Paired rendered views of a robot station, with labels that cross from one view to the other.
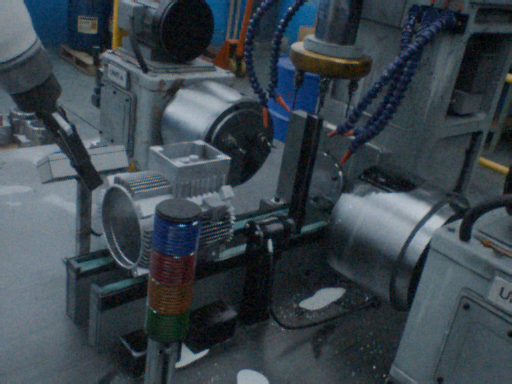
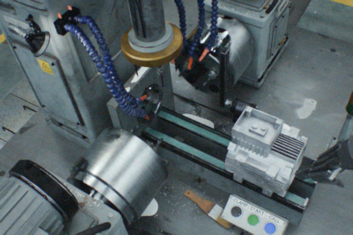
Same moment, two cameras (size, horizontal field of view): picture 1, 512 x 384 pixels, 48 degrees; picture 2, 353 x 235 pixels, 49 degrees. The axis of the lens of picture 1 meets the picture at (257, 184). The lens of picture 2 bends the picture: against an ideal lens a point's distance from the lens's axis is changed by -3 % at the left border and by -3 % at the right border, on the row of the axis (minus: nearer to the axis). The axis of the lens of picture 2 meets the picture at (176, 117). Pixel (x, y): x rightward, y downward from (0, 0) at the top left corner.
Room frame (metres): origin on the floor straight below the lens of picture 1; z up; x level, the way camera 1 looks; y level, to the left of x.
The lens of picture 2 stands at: (1.34, 0.80, 2.08)
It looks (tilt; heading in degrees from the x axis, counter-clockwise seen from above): 51 degrees down; 262
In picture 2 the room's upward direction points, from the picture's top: 7 degrees counter-clockwise
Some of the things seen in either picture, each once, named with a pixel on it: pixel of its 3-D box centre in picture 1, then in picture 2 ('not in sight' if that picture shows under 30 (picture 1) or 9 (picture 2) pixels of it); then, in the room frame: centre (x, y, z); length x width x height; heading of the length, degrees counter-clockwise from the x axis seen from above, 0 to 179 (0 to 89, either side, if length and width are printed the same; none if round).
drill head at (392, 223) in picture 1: (412, 243); (218, 50); (0.99, -0.32, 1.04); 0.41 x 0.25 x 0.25; 44
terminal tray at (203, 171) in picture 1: (188, 169); (257, 132); (1.01, 0.14, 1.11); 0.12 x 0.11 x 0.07; 134
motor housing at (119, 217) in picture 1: (166, 216); (266, 154); (0.99, 0.17, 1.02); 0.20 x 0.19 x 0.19; 134
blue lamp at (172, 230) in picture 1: (176, 228); not in sight; (0.64, 0.09, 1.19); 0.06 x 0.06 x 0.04
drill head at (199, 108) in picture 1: (206, 127); (107, 189); (1.48, 0.16, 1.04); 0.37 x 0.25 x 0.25; 44
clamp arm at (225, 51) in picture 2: (303, 176); (224, 79); (1.04, -0.09, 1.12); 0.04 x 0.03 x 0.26; 134
